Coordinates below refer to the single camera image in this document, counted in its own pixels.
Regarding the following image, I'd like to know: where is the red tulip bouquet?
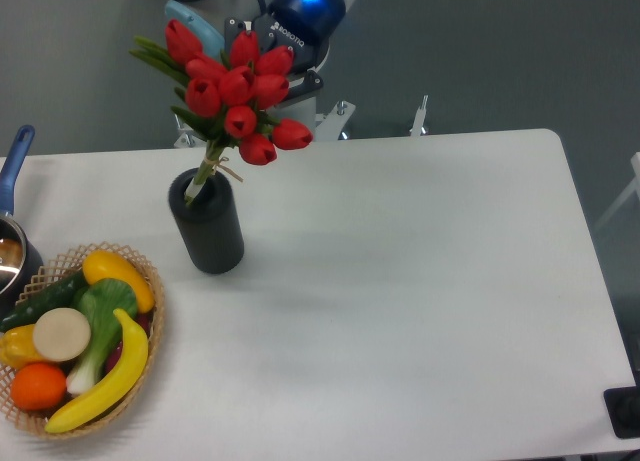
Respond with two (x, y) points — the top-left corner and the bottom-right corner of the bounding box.
(130, 20), (313, 205)

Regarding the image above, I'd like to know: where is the green cucumber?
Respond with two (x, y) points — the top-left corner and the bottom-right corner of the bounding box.
(1, 271), (88, 333)

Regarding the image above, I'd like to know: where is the dark grey ribbed vase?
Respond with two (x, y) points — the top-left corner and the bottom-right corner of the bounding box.
(168, 168), (244, 274)

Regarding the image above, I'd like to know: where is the purple red vegetable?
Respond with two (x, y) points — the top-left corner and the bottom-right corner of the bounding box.
(103, 313), (151, 375)

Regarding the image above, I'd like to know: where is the yellow banana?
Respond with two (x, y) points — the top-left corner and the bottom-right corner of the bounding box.
(44, 308), (149, 434)

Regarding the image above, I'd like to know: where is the woven wicker basket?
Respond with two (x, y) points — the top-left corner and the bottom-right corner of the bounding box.
(1, 242), (165, 439)

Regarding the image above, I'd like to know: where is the white frame at right edge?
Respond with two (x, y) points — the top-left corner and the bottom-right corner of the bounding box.
(594, 152), (639, 231)

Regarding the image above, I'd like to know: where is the black device at table edge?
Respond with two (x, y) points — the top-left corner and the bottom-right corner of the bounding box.
(603, 386), (639, 439)

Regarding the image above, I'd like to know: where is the yellow bell pepper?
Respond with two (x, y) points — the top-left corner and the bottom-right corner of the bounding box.
(1, 324), (47, 370)

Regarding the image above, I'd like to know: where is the orange fruit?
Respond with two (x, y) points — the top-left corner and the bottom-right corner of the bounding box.
(10, 363), (67, 411)

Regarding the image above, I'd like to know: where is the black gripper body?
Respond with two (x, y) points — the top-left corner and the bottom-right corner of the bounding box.
(251, 0), (346, 74)

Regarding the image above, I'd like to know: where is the blue handled saucepan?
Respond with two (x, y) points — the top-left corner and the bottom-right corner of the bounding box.
(1, 125), (42, 317)

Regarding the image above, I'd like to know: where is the beige round radish slice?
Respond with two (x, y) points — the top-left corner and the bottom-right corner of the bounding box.
(32, 308), (91, 362)

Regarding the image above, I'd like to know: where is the green bok choy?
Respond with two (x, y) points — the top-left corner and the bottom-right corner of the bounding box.
(67, 278), (138, 397)

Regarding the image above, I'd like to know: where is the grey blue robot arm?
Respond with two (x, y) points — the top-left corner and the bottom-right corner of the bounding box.
(165, 0), (356, 103)

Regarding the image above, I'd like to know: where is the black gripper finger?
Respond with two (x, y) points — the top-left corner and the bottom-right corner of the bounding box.
(225, 18), (253, 61)
(279, 70), (324, 107)

